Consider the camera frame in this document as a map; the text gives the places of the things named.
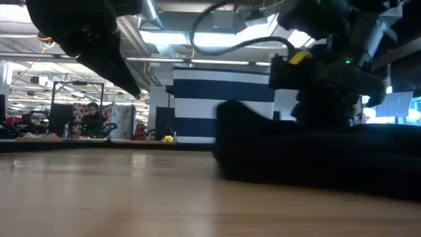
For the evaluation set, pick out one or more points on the floral patterned board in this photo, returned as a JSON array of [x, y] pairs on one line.
[[77, 113]]

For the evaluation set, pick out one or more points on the grey ceiling box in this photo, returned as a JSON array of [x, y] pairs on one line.
[[227, 19]]

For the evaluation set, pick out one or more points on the white paper sheet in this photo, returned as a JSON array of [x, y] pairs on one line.
[[394, 103]]

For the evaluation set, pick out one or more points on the black garment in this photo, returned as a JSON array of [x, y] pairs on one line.
[[312, 158]]

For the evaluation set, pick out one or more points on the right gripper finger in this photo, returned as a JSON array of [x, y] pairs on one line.
[[324, 108]]

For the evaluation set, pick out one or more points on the red background item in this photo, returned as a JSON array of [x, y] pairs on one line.
[[13, 121], [140, 131]]

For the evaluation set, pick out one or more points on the clear water bottle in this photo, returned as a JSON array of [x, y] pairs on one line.
[[65, 131]]

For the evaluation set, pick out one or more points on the navy white striped fabric bin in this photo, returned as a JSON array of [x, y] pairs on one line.
[[204, 89]]

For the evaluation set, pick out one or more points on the rectangular ceiling duct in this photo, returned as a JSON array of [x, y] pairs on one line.
[[260, 29]]

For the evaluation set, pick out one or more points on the silver round duct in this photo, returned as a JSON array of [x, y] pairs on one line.
[[151, 11]]

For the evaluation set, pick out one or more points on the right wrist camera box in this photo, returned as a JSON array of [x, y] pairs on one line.
[[283, 77]]

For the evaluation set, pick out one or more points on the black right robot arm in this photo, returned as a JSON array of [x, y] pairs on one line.
[[361, 19]]

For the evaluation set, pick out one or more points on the black background rig frame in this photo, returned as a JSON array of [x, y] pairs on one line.
[[52, 95]]

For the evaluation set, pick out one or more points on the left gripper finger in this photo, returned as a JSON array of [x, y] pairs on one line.
[[112, 74]]

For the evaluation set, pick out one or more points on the person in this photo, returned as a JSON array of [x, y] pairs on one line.
[[92, 120], [44, 124]]

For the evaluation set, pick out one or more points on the white patterned board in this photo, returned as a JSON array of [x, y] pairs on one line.
[[122, 121]]

